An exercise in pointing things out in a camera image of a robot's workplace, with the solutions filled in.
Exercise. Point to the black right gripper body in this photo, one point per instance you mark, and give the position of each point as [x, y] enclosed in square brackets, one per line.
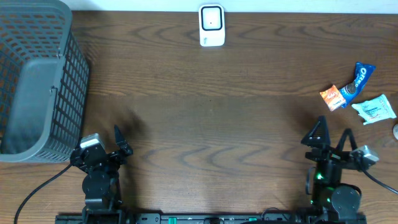
[330, 155]

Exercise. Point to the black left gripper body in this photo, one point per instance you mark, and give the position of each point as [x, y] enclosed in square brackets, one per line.
[114, 159]

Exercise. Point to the orange snack box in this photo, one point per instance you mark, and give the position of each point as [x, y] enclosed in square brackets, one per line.
[333, 98]

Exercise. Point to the light teal snack packet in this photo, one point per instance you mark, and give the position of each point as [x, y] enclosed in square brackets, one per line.
[375, 110]

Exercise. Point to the green lid jar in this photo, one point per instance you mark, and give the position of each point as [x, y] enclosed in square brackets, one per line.
[395, 131]

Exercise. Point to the blue Oreo cookie pack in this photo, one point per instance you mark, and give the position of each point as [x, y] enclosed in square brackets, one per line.
[362, 73]

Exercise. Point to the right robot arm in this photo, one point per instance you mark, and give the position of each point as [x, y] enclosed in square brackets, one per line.
[333, 201]

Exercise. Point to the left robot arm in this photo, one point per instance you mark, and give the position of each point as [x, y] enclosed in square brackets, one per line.
[101, 186]

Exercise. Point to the white barcode scanner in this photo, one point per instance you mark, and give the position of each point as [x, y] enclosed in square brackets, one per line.
[211, 25]

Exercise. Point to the grey plastic mesh basket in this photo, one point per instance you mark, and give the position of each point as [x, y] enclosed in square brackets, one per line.
[44, 82]

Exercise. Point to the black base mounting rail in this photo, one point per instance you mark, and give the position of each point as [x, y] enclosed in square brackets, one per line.
[156, 218]

